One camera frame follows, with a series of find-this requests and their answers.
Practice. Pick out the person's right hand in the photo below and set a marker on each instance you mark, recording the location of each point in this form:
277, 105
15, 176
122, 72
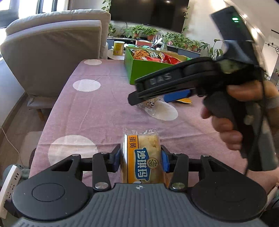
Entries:
251, 91

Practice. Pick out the white round coffee table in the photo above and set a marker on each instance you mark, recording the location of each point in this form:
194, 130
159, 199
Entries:
110, 55

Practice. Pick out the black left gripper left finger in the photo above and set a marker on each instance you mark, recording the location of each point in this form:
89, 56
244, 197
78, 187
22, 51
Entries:
104, 163

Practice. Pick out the orange snack bag in box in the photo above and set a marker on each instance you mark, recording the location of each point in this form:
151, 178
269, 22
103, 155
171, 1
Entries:
139, 54

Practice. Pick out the yellow egg sachima packet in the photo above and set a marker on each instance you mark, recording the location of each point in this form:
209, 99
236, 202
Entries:
142, 158

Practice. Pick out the large black wall television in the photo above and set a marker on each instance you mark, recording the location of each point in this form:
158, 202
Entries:
169, 15

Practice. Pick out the white power strip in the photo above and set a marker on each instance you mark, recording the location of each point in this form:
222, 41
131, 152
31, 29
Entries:
8, 187

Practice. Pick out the clear brown pastry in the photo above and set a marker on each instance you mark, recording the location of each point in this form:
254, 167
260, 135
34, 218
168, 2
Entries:
149, 105

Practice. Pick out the red chip bag in box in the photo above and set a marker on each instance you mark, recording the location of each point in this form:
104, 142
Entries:
165, 58

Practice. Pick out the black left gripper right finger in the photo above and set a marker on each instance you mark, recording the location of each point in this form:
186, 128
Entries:
176, 167

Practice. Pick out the beige fabric sofa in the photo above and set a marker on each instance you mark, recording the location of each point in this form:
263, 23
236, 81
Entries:
43, 50

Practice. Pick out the pink polka dot tablecloth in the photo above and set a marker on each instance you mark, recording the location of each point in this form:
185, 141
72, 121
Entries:
92, 113

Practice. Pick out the yellow snack packet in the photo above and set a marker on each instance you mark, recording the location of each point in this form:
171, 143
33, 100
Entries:
184, 100

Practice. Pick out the yellow cylindrical can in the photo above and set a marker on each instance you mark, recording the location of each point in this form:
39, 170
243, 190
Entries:
118, 48

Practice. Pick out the green cardboard snack box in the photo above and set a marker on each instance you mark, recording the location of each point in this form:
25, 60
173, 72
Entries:
139, 68

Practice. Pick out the glass vase with green plant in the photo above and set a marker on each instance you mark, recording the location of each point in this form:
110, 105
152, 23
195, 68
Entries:
164, 39

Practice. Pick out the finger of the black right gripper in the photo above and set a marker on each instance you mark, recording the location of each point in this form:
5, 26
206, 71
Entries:
188, 74
141, 95

